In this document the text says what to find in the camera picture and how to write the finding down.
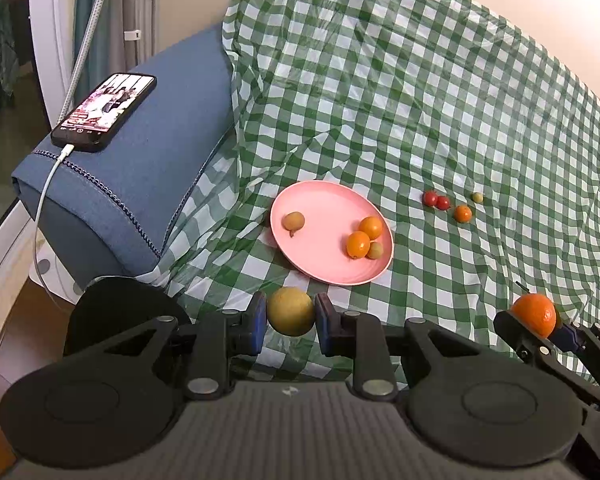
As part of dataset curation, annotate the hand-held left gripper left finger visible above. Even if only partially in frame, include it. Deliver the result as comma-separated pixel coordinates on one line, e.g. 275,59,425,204
65,292,269,402

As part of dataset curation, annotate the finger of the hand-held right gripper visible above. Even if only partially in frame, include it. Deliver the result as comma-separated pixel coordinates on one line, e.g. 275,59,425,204
493,309,600,412
554,323,600,387

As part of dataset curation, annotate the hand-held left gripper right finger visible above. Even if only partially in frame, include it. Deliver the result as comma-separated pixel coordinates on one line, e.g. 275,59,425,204
315,292,517,402

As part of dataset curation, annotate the small mandarin with leafy stem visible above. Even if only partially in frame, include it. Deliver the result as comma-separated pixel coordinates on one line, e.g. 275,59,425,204
510,282,557,339

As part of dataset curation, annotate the pink plate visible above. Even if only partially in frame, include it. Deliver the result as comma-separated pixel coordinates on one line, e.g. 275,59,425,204
270,180,395,287

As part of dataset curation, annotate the blue cushion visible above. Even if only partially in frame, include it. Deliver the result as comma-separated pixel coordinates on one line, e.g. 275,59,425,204
11,22,236,281

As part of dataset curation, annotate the white dotted object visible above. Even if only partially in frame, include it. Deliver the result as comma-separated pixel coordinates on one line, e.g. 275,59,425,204
29,245,88,306

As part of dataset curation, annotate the green checked tablecloth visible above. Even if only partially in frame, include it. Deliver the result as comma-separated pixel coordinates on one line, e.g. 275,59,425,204
155,0,600,386

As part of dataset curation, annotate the black smartphone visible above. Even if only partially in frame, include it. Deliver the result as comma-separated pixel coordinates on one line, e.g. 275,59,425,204
51,73,157,154

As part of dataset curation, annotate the white charging cable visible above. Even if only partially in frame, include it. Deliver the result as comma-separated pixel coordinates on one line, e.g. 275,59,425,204
32,144,76,293

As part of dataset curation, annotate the white door frame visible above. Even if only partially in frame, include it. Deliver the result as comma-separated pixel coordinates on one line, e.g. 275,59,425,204
27,0,81,126

